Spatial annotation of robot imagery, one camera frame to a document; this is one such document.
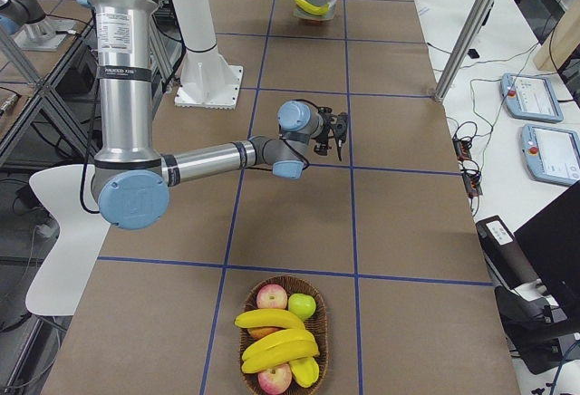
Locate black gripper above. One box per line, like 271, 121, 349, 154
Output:
316, 107, 349, 161

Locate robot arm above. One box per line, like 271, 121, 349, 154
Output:
77, 0, 349, 230

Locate grey square plate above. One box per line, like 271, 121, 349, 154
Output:
294, 0, 337, 22

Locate brown wicker basket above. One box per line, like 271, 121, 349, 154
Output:
235, 275, 329, 394

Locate green apple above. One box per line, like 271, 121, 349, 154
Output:
287, 294, 317, 321

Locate red apple far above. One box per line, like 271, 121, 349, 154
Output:
256, 284, 288, 309

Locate red apple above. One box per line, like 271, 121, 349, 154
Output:
256, 284, 288, 309
257, 363, 293, 395

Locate far teach pendant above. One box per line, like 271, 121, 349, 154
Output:
500, 72, 564, 123

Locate teach pendant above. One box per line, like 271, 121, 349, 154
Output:
520, 124, 579, 187
500, 72, 564, 123

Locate black box with label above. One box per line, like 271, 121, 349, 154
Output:
476, 216, 539, 289

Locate near teach pendant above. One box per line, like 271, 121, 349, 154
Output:
520, 124, 579, 187

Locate orange fruit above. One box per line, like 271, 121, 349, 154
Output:
247, 326, 279, 341

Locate black monitor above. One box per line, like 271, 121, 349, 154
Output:
516, 183, 579, 316

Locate short yellow banana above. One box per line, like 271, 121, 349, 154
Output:
289, 357, 320, 388

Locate red apple near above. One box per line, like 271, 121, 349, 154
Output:
257, 363, 293, 395

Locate white chair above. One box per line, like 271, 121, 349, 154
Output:
25, 164, 110, 316

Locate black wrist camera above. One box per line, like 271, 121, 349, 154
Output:
314, 140, 329, 156

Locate aluminium frame post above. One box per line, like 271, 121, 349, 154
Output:
432, 0, 494, 102

